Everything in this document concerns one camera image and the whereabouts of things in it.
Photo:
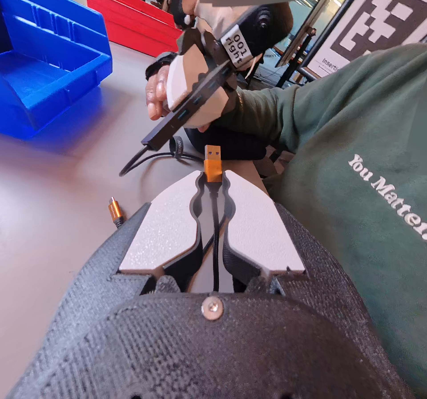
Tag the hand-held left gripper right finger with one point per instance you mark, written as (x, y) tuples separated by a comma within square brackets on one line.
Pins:
[(260, 229)]

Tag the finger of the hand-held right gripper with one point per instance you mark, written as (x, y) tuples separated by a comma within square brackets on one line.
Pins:
[(210, 109), (183, 79)]

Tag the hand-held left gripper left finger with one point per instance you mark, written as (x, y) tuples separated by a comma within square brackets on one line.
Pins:
[(163, 229)]

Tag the black usb hub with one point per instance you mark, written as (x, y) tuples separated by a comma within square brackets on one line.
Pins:
[(186, 109)]

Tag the blue plastic bin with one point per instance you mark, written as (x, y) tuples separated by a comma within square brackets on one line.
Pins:
[(50, 72)]

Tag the person's right forearm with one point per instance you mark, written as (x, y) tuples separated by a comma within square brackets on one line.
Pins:
[(300, 105)]

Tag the person's right hand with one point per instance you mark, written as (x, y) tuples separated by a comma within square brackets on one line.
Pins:
[(156, 95)]

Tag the red plastic bin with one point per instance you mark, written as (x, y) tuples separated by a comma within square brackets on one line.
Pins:
[(133, 22)]

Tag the black-white tag sign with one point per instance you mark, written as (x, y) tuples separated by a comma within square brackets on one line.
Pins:
[(383, 12)]

